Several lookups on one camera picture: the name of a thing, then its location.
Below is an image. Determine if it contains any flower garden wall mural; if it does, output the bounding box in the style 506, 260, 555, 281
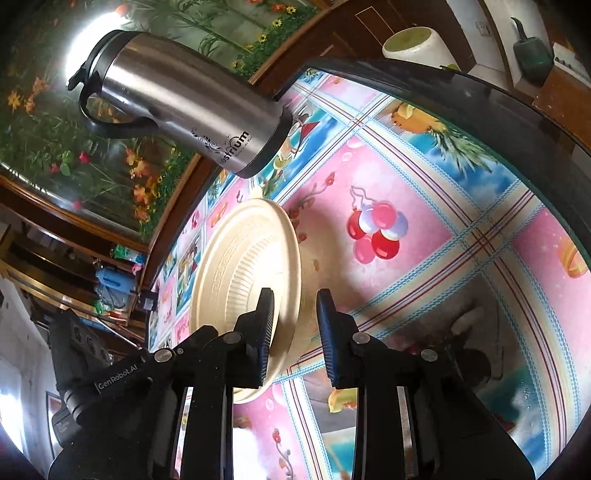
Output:
0, 0, 324, 241

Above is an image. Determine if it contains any stainless steel thermos jug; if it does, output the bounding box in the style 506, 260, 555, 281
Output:
67, 30, 294, 180

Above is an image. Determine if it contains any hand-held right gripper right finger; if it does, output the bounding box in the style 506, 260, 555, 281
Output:
316, 288, 536, 480

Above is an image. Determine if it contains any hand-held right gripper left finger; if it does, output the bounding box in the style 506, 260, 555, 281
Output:
48, 287, 276, 480

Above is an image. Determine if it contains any cream paper plate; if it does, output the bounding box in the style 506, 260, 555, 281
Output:
188, 198, 305, 403

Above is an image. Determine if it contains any white cylindrical container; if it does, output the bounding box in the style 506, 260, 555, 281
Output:
382, 27, 458, 70

